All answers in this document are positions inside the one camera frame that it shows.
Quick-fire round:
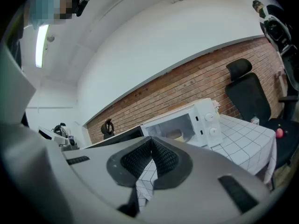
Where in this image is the black head-mounted camera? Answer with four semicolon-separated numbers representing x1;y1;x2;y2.
74;0;89;18

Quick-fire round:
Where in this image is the white desk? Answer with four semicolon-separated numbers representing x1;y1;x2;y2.
38;126;80;149

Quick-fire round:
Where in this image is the long ceiling light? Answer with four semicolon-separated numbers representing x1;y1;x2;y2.
35;24;50;69

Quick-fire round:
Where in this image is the black office chair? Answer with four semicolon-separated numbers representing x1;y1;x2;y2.
100;118;115;140
225;58;299;170

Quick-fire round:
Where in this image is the white microwave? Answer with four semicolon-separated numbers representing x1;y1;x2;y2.
80;98;224;150

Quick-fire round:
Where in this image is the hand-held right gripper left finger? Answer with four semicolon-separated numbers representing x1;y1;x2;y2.
62;136;154;224

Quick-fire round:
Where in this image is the plastic cup of yellow sauce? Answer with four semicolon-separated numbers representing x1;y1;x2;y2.
165;128;185;141

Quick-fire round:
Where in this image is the person's head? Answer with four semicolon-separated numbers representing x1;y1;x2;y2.
29;0;81;30

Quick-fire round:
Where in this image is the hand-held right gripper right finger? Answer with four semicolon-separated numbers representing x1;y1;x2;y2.
140;136;272;224

